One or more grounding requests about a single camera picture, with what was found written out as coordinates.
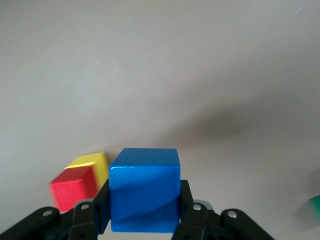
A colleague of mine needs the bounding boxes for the green wooden block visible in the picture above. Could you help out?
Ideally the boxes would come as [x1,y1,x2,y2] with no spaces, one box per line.
[299,194,320,226]

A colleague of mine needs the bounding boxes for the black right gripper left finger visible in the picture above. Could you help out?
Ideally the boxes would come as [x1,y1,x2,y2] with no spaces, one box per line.
[0,179,112,240]

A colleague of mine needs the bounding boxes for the blue wooden block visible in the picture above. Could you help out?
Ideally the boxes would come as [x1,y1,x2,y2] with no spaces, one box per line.
[109,148,181,234]

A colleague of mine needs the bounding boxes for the red wooden block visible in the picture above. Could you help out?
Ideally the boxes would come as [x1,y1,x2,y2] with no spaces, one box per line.
[48,167,100,213]

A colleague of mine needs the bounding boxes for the yellow wooden block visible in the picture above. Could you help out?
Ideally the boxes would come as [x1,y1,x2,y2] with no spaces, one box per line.
[65,151,110,191]

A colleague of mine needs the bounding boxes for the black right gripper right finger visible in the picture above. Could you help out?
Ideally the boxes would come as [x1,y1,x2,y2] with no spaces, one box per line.
[171,179,275,240]

